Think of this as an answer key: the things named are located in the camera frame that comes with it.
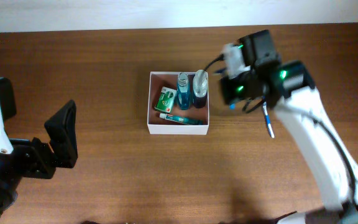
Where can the white cardboard box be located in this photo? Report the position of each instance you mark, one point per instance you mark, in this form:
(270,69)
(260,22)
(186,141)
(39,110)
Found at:
(157,125)

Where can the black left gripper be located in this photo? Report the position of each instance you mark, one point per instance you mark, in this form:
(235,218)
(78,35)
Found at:
(39,158)

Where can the white teal toothpaste tube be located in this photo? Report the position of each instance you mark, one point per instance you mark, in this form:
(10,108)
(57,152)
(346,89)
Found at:
(180,119)

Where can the clear bottle dark liquid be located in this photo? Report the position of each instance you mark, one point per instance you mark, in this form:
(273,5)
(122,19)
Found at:
(200,88)

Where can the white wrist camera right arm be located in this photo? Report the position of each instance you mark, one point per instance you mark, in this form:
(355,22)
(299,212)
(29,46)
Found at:
(234,60)

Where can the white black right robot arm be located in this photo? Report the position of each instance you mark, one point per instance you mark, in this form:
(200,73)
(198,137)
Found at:
(254,71)

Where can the teal mouthwash bottle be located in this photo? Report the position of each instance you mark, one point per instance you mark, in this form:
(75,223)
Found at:
(183,91)

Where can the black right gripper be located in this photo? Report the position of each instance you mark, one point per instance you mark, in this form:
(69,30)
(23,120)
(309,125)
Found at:
(232,90)

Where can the green soap box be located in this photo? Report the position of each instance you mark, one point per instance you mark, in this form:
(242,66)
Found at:
(166,100)

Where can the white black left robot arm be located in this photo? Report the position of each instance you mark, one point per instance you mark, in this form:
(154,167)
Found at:
(9,178)

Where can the blue white toothbrush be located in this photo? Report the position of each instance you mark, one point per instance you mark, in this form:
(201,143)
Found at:
(267,120)

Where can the blue disposable razor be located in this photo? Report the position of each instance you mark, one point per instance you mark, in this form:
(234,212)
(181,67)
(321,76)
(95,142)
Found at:
(232,106)

